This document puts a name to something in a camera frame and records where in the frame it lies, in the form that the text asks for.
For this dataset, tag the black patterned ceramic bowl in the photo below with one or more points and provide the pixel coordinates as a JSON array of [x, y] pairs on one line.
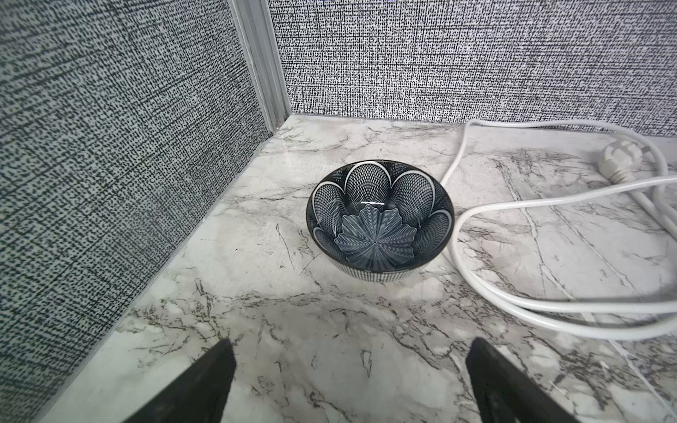
[[380, 220]]

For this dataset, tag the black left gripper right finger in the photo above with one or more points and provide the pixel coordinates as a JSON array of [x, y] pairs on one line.
[[505, 394]]

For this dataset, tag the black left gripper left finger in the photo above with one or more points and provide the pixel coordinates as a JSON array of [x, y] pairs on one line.
[[199, 394]]

